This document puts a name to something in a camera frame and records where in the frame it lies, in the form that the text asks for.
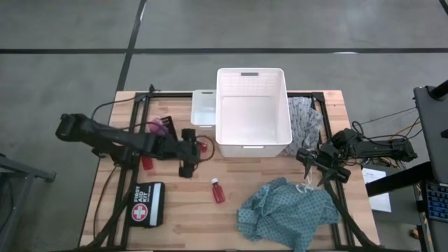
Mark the teal star-patterned gown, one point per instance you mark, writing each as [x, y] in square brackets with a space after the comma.
[283, 213]

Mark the large white perforated basket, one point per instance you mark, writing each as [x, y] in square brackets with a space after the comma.
[252, 119]

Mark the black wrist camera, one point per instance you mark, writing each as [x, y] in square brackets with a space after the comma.
[327, 152]
[176, 148]

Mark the black first aid kit pouch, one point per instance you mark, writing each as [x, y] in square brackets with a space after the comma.
[154, 206]

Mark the small white plastic bin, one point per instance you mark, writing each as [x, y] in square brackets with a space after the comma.
[203, 108]

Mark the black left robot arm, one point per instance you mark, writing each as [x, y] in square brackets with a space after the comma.
[105, 138]

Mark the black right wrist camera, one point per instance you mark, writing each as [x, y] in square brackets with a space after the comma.
[327, 152]

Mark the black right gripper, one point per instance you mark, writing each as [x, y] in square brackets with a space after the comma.
[308, 155]

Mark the black diagonal strut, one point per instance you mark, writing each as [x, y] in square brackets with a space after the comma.
[395, 180]

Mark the black slotted plastic basket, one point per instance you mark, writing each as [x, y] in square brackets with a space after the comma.
[172, 127]

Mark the grey patterned gown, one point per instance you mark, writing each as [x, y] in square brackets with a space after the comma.
[304, 122]

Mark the grey metal cart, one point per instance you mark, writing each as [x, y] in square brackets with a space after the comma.
[31, 171]

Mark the black keyboard blue keys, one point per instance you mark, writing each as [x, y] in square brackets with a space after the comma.
[437, 203]

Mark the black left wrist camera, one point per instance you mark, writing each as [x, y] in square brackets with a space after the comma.
[176, 148]

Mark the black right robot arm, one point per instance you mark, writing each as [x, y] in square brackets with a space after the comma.
[381, 148]

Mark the purple pink soft bundle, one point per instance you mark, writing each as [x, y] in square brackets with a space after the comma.
[158, 126]

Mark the black aluminium table frame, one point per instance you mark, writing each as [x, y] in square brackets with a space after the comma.
[168, 94]

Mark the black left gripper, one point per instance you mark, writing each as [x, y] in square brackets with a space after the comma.
[188, 134]

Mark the red medicine bottle white cap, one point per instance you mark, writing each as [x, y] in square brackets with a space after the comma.
[202, 146]
[147, 164]
[218, 194]

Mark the small yellow object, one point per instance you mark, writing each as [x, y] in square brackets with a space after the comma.
[415, 233]

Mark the white paper sheet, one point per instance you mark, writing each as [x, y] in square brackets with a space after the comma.
[381, 204]

